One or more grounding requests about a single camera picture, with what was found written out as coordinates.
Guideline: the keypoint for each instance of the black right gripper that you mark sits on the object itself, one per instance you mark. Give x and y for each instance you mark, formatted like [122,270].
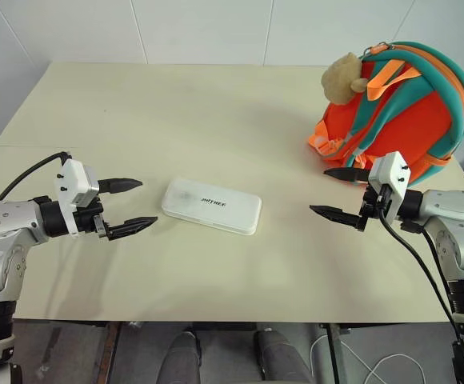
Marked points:
[374,208]

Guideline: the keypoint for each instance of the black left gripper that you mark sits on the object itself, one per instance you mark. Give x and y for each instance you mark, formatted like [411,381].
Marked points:
[89,218]

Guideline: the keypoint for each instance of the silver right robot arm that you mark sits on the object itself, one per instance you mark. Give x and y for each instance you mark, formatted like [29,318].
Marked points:
[452,216]

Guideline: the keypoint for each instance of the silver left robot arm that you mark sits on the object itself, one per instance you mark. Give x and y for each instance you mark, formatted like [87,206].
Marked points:
[4,224]

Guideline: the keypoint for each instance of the white case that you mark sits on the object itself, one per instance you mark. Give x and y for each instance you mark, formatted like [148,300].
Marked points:
[212,206]

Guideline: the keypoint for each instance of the orange and teal backpack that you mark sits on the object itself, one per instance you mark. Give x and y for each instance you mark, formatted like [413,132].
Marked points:
[412,112]

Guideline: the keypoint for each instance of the beige plush toy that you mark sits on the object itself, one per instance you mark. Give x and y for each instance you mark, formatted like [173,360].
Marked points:
[342,78]

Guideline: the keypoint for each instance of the rusty brown metal bar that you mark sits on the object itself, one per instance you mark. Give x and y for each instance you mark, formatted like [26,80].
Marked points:
[108,352]

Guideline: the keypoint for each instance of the dark grey rounded shape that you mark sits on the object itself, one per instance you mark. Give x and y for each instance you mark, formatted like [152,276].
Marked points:
[280,356]
[182,358]

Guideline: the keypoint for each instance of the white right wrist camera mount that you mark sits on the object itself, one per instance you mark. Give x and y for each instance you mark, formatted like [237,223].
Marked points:
[394,170]

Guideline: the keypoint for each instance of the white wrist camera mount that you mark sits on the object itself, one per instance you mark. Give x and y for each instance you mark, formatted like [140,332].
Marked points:
[71,176]
[394,170]

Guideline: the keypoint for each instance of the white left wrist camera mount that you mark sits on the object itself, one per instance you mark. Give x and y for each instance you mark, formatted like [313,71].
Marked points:
[71,176]

